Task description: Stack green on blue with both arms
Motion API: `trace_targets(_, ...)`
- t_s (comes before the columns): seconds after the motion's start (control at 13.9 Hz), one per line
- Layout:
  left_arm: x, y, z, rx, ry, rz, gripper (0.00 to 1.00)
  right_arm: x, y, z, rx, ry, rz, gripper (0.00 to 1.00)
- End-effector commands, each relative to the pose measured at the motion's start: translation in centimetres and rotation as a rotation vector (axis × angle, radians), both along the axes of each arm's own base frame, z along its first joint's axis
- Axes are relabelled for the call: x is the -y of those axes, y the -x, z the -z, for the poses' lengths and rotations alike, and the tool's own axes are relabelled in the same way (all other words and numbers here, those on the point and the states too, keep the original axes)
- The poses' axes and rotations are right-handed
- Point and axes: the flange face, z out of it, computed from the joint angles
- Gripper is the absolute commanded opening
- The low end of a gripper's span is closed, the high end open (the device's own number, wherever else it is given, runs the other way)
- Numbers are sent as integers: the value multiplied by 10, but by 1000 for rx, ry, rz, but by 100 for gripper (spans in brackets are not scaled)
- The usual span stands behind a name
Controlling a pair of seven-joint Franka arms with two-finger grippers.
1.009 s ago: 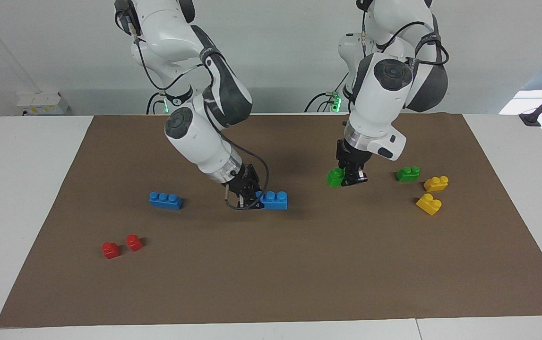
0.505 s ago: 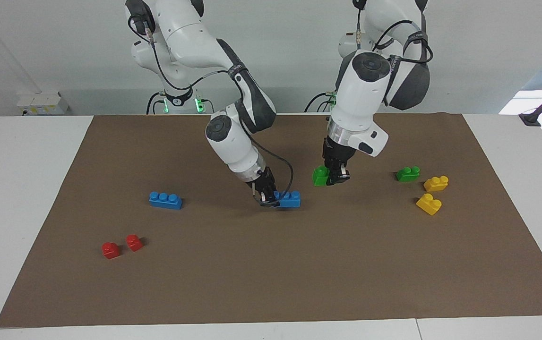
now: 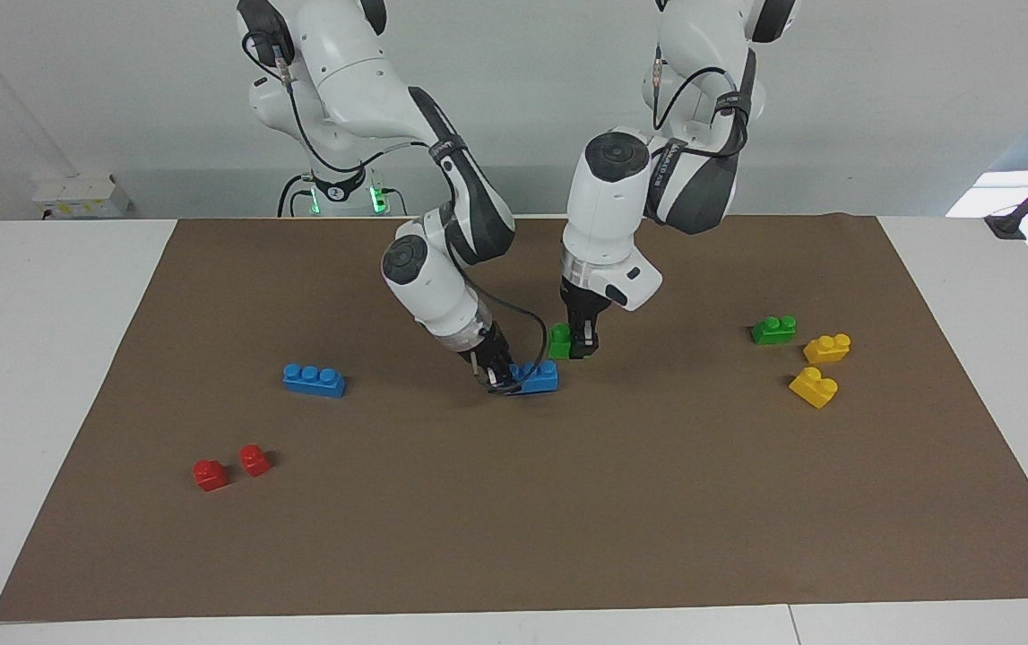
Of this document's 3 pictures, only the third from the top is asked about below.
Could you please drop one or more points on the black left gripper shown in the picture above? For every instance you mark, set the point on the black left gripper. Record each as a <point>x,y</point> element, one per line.
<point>583,309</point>

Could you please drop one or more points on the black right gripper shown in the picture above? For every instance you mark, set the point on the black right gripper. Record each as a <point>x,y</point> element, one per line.
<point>488,351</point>

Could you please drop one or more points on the green two-stud toy brick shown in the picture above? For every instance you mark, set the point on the green two-stud toy brick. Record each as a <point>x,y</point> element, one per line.
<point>558,342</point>
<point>772,332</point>

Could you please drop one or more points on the blue three-stud toy brick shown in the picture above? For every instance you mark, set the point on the blue three-stud toy brick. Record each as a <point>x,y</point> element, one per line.
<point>312,382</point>
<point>539,379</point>

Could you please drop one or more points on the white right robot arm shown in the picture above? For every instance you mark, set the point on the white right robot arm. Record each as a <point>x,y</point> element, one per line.
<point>361,81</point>

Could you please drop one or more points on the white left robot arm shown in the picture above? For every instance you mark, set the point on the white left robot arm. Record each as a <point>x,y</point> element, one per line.
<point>608,206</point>

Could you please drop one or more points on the brown table mat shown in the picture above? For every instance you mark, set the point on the brown table mat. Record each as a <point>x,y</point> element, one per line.
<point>514,502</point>

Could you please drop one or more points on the yellow two-stud toy brick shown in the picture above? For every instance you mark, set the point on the yellow two-stud toy brick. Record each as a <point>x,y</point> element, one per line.
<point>825,349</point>
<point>812,388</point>

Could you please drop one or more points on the red one-stud toy brick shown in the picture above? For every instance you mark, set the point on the red one-stud toy brick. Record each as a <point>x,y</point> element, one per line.
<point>210,476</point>
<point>254,461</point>

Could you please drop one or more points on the white wall socket box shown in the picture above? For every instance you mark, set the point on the white wall socket box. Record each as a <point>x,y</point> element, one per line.
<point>79,197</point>

